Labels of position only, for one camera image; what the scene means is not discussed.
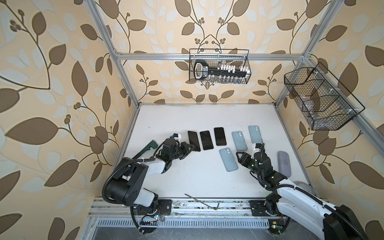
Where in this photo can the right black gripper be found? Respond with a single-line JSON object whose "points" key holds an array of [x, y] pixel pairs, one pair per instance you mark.
{"points": [[245, 157]]}

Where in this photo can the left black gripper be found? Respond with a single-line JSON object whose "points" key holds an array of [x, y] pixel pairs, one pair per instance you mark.
{"points": [[184, 145]]}

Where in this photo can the pale blue phone case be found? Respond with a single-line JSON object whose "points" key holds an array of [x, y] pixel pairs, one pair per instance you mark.
{"points": [[228, 159], [239, 141], [255, 134]]}

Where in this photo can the black phone front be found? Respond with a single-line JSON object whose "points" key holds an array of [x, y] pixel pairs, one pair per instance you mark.
{"points": [[194, 140]]}

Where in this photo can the black phone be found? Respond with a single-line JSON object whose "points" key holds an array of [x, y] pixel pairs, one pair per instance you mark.
{"points": [[206, 139], [194, 140], [220, 136]]}

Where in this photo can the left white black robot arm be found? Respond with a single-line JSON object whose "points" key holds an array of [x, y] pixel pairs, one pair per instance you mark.
{"points": [[125, 184]]}

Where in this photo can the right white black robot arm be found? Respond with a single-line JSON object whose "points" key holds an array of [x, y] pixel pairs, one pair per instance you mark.
{"points": [[323, 219]]}

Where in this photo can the green black hand tool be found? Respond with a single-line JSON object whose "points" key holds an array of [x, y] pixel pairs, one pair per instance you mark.
{"points": [[152, 145]]}

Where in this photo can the grey oval pad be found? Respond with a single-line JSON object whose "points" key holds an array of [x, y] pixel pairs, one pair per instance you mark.
{"points": [[284, 164]]}

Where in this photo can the metal hex key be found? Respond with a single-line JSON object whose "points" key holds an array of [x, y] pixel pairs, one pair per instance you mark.
{"points": [[203, 203]]}

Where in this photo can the black socket holder tool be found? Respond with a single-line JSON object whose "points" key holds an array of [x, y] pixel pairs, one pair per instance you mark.
{"points": [[203, 71]]}

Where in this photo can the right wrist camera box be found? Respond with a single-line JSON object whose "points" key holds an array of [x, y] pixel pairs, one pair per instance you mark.
{"points": [[259, 148]]}

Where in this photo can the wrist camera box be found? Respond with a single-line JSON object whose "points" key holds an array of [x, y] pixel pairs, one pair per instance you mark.
{"points": [[259, 148], [177, 137]]}

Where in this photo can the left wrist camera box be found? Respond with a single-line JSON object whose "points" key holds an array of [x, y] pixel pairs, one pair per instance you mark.
{"points": [[177, 137]]}

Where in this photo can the black wire basket back wall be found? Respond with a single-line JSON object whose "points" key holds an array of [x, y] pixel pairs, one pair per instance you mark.
{"points": [[237, 57]]}

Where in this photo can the black wire basket wall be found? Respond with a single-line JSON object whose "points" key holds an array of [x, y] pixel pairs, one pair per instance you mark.
{"points": [[326, 103], [237, 57]]}

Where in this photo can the black wire basket right wall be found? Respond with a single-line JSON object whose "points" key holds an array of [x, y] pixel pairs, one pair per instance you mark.
{"points": [[326, 103]]}

